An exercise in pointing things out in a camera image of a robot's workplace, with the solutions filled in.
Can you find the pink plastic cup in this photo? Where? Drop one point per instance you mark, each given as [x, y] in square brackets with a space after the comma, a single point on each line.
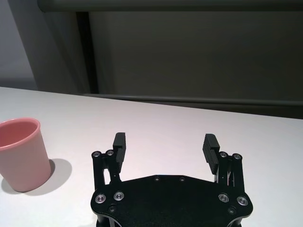
[23, 160]

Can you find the grey round horizontal rail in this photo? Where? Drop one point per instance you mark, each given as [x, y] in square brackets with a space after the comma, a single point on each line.
[165, 4]

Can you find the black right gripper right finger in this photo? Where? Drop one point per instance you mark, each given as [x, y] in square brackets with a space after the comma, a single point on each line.
[210, 151]

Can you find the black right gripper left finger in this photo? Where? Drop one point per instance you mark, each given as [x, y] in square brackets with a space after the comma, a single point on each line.
[118, 153]

